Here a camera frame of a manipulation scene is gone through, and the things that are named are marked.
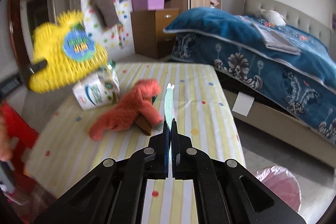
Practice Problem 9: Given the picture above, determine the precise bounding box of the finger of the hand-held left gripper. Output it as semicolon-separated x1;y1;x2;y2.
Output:
26;60;48;75

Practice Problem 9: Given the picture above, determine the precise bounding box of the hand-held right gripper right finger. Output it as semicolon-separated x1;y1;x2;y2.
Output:
171;118;307;224

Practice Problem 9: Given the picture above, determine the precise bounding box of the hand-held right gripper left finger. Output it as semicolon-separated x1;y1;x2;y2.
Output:
39;119;171;224

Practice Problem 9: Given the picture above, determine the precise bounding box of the yellow foam fruit net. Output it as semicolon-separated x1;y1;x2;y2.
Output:
29;10;109;94

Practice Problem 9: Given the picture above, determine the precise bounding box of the mint green thin packet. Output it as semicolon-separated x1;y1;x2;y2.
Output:
163;83;176;126

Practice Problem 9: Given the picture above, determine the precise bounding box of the pink plastic bag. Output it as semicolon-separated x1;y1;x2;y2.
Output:
256;165;301;214

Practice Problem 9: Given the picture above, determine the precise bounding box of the red plastic stool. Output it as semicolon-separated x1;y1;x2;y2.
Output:
0;102;40;161

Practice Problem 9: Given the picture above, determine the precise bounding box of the reddish wooden door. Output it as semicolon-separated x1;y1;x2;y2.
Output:
8;0;29;67

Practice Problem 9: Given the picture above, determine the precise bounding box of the white green tissue pack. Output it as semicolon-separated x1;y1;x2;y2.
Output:
72;68;122;111

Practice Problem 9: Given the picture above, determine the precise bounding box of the orange plush toy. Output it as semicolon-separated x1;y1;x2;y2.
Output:
89;79;163;141

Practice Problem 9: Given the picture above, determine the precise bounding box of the striped yellow tablecloth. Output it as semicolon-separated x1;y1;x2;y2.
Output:
25;63;246;224

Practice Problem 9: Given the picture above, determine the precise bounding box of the white paper tag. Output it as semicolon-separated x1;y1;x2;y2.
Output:
232;93;254;117

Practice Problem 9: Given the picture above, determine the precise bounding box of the person's left leg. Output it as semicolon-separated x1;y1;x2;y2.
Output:
16;179;58;224

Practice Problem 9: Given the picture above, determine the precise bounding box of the wooden nightstand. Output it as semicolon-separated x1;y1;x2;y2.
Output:
130;8;180;59

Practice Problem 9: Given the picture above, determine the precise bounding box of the purple plastic basket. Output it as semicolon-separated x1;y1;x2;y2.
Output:
131;0;166;10

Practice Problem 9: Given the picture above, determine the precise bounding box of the bed with blue blanket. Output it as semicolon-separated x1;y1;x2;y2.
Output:
163;7;336;139

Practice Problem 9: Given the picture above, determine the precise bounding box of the grey folded cloth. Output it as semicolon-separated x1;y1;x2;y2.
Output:
252;23;302;56

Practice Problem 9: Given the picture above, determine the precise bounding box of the white plush toy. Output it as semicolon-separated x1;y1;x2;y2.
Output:
259;9;286;26

